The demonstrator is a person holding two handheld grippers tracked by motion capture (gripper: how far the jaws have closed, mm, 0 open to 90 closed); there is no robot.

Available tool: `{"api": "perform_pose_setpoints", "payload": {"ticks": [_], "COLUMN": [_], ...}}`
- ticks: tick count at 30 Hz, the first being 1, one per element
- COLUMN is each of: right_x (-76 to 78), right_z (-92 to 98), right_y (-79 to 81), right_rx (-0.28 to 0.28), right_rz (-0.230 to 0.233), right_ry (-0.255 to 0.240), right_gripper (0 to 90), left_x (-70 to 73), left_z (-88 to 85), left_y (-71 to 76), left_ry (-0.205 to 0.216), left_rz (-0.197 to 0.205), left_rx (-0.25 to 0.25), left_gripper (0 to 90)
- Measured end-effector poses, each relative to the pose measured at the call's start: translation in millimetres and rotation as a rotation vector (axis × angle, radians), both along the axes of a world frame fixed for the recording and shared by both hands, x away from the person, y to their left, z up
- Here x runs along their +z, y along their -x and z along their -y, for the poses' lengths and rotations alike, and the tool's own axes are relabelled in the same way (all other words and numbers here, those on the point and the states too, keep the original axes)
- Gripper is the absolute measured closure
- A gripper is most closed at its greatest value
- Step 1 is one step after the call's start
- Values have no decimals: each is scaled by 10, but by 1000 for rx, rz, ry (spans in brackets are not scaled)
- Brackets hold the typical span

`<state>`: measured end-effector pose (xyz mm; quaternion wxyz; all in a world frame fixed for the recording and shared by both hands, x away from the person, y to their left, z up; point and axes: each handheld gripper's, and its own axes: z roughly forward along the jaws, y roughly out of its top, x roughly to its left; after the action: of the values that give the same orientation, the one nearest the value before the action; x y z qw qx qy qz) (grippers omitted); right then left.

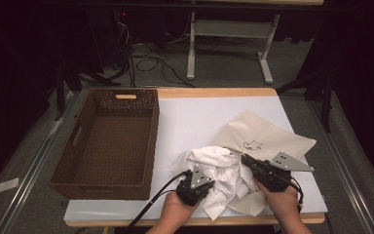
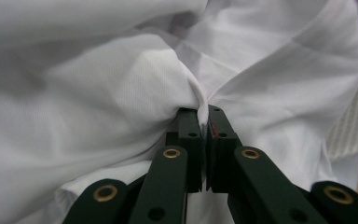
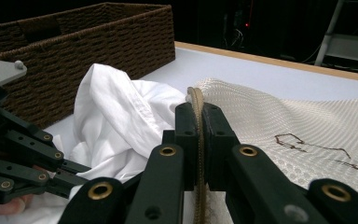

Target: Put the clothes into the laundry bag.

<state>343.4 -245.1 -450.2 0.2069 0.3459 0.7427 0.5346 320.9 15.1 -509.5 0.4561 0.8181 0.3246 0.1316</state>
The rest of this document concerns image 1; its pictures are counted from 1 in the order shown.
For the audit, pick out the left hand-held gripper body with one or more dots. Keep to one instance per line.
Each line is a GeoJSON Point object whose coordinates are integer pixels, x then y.
{"type": "Point", "coordinates": [188, 193]}

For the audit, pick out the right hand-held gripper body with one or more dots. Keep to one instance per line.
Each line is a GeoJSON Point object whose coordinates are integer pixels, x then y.
{"type": "Point", "coordinates": [272, 177]}

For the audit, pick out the white shirt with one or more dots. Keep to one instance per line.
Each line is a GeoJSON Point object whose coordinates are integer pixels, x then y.
{"type": "Point", "coordinates": [220, 162]}

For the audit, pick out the brown wicker basket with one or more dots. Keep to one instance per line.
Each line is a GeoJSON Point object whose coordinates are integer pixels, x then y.
{"type": "Point", "coordinates": [110, 146]}

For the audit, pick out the person's left hand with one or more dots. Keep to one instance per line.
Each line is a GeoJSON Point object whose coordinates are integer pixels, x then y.
{"type": "Point", "coordinates": [175, 213]}

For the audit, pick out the person's right hand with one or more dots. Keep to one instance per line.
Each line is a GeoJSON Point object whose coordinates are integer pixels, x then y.
{"type": "Point", "coordinates": [282, 204]}

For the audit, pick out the white table mat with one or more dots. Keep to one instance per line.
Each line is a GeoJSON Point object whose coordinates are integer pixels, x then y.
{"type": "Point", "coordinates": [181, 123]}

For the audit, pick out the wooden table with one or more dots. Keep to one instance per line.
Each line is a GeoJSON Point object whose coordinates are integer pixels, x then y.
{"type": "Point", "coordinates": [214, 92]}

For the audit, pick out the black stand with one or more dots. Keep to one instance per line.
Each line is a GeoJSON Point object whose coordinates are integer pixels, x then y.
{"type": "Point", "coordinates": [324, 97]}
{"type": "Point", "coordinates": [65, 78]}

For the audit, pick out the dark computer case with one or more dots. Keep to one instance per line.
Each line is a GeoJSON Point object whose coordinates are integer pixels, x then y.
{"type": "Point", "coordinates": [110, 35]}

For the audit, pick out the white tape strip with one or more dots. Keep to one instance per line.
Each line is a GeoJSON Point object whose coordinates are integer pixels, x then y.
{"type": "Point", "coordinates": [7, 185]}

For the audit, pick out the metal floor rail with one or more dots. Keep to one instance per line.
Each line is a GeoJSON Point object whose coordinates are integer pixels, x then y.
{"type": "Point", "coordinates": [344, 169]}
{"type": "Point", "coordinates": [29, 175]}

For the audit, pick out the white desk frame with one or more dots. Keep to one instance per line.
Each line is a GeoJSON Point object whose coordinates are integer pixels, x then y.
{"type": "Point", "coordinates": [230, 28]}

